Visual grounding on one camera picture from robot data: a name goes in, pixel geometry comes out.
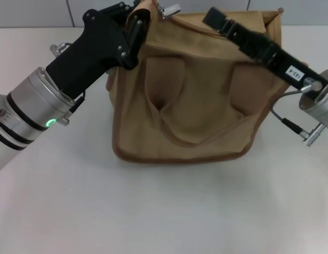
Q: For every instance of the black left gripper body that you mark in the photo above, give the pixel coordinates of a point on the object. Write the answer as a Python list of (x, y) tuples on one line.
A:
[(95, 53)]

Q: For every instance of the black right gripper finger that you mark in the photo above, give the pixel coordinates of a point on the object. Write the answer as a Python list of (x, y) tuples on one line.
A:
[(219, 22)]

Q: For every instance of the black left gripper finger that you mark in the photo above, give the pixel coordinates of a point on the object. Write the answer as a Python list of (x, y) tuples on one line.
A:
[(118, 12), (138, 37)]

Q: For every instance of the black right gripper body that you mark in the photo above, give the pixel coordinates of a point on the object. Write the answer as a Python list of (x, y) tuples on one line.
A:
[(275, 58)]

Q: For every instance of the silver metal zipper pull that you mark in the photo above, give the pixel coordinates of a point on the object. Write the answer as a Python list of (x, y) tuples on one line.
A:
[(170, 10)]

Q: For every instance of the khaki canvas food bag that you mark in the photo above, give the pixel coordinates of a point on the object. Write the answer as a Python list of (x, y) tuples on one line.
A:
[(200, 119)]

